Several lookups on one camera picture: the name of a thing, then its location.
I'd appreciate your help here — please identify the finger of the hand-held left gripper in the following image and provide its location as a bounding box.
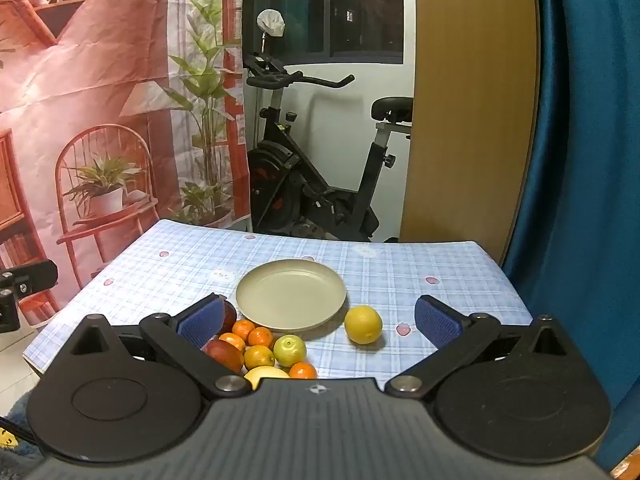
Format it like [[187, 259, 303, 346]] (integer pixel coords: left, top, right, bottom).
[[0, 291, 22, 334], [0, 259, 59, 297]]

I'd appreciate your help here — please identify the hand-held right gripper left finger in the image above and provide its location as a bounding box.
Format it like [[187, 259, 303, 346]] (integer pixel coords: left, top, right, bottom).
[[69, 294, 251, 401]]

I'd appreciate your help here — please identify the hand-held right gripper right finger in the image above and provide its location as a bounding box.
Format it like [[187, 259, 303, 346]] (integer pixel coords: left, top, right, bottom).
[[385, 295, 576, 401]]

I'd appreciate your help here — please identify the red apple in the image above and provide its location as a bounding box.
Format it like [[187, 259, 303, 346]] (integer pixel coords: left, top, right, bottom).
[[202, 339, 245, 374]]

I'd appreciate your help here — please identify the round yellow orange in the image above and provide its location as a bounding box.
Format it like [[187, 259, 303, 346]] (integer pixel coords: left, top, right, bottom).
[[243, 344, 276, 371]]

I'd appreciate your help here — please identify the yellow lemon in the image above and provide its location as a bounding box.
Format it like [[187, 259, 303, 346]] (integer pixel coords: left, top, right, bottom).
[[344, 305, 384, 345], [244, 366, 291, 391]]

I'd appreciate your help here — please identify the green yellow citrus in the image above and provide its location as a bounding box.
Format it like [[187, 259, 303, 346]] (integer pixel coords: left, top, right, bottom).
[[273, 335, 307, 368]]

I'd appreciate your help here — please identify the beige round plate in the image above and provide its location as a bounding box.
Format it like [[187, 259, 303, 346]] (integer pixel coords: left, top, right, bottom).
[[236, 259, 347, 332]]

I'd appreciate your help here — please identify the blue checked tablecloth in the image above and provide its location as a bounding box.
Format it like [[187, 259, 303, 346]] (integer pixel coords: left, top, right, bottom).
[[22, 218, 533, 381]]

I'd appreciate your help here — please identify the dark teal fuzzy cloth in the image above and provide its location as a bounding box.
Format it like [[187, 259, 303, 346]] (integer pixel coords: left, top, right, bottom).
[[0, 395, 42, 480]]

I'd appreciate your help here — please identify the black exercise bike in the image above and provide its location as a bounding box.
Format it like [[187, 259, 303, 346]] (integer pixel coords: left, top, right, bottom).
[[243, 52, 414, 242]]

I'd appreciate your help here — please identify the blue curtain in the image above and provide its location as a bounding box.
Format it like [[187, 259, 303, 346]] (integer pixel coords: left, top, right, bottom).
[[502, 0, 640, 472]]

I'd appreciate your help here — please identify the wooden board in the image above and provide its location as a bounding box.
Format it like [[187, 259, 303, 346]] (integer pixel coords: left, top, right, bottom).
[[400, 0, 543, 266]]

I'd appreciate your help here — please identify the printed backdrop cloth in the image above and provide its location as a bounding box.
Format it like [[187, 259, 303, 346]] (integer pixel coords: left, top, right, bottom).
[[0, 0, 252, 328]]

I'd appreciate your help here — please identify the white cloth cap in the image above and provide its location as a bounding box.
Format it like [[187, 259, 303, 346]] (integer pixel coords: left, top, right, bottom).
[[256, 8, 286, 38]]

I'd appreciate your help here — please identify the dark window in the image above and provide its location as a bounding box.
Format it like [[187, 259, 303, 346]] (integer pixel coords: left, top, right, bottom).
[[243, 0, 405, 65]]

